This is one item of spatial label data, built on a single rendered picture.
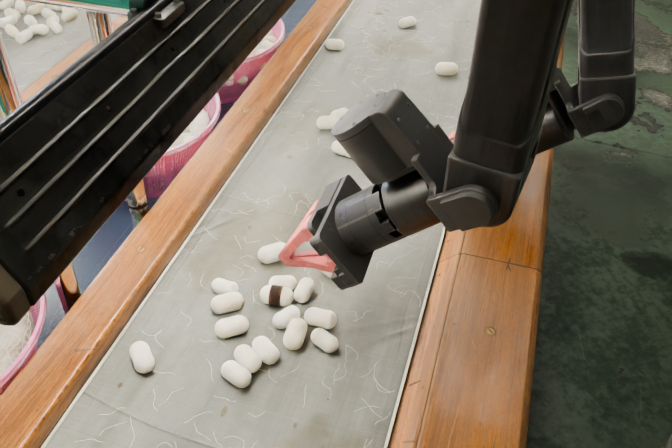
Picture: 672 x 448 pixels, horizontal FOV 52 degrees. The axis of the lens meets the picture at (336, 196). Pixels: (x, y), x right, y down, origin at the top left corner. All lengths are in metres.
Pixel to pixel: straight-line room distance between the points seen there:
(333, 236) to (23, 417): 0.32
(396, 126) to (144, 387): 0.36
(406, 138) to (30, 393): 0.42
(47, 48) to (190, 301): 0.69
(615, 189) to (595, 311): 0.54
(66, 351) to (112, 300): 0.07
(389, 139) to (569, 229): 1.56
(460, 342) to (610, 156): 1.79
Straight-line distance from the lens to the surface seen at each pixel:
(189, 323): 0.77
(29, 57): 1.33
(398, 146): 0.57
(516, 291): 0.79
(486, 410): 0.68
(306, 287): 0.77
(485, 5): 0.47
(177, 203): 0.88
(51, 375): 0.73
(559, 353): 1.77
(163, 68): 0.50
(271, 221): 0.88
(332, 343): 0.72
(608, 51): 0.81
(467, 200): 0.54
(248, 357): 0.71
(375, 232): 0.63
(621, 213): 2.22
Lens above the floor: 1.32
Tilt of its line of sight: 39 degrees down
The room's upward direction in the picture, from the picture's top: 1 degrees clockwise
